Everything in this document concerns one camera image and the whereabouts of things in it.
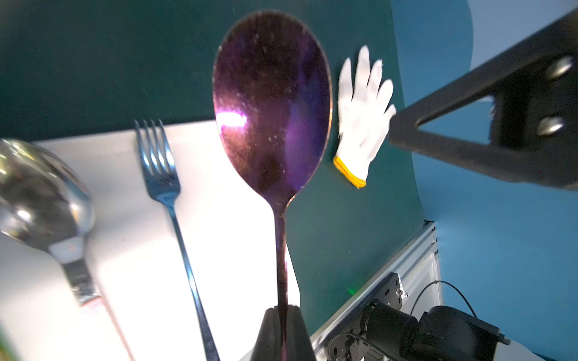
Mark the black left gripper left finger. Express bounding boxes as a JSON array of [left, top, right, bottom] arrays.
[[250, 307, 282, 361]]

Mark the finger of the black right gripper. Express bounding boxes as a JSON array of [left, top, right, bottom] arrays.
[[387, 8, 578, 190]]

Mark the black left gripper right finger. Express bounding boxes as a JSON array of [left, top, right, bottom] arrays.
[[286, 305, 315, 361]]

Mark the white rectangular tray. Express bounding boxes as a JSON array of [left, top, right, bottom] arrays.
[[1, 120, 277, 360]]

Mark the blue fork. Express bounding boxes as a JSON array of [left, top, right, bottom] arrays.
[[134, 120, 220, 360]]

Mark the dark purple spoon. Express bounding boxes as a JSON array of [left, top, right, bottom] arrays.
[[212, 10, 333, 331]]

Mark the pink handled silver spoon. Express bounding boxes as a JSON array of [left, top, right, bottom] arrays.
[[1, 139, 132, 360]]

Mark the white glove yellow cuff near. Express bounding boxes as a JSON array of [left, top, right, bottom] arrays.
[[333, 45, 397, 189]]

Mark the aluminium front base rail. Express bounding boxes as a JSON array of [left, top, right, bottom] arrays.
[[238, 220, 443, 361]]

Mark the black cable loop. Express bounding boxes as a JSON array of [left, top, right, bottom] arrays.
[[408, 279, 480, 319]]

